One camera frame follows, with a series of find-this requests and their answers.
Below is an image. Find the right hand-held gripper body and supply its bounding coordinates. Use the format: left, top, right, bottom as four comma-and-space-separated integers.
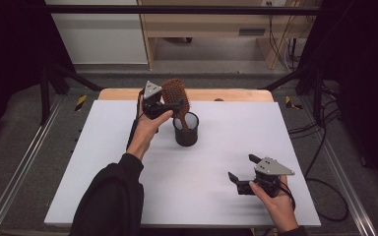
236, 156, 295, 199

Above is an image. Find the black metal stand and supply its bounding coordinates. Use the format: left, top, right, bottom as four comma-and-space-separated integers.
259, 62, 326, 122
38, 62, 102, 126

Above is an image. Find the light wooden desk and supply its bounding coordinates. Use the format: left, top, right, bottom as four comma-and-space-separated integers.
137, 0, 323, 71

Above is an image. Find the dark green drawer label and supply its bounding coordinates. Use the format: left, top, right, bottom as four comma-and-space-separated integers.
238, 28, 266, 36

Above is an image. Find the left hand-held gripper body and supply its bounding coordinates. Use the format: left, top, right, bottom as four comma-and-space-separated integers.
143, 81, 173, 120

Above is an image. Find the white power socket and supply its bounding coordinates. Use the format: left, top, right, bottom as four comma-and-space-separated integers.
262, 0, 288, 8

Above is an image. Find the person's right hand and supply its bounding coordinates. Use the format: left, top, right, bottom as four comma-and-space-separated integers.
249, 175, 299, 234

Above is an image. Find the black metal crossbar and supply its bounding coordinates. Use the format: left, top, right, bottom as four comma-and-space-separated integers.
45, 4, 323, 16

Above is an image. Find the aluminium frame rail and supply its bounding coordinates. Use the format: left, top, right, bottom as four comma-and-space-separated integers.
0, 94, 63, 236
321, 141, 378, 236

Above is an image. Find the person's left hand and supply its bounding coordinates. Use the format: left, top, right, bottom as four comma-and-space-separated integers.
126, 103, 174, 161

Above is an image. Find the yellow black striped tape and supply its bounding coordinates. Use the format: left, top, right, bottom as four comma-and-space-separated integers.
284, 95, 303, 111
74, 93, 88, 112

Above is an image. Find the white cabinet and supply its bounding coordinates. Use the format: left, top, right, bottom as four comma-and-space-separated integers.
45, 0, 149, 65

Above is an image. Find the wooden hairbrush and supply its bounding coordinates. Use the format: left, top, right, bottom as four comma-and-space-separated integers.
160, 78, 191, 132

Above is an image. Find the black mesh pen holder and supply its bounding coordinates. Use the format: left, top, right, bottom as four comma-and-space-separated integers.
172, 111, 200, 148

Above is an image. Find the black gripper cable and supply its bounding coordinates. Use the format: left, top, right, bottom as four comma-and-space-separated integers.
280, 124, 349, 223
126, 89, 146, 150

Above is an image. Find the black curtain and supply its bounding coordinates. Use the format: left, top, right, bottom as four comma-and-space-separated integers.
298, 0, 378, 198
0, 0, 77, 146

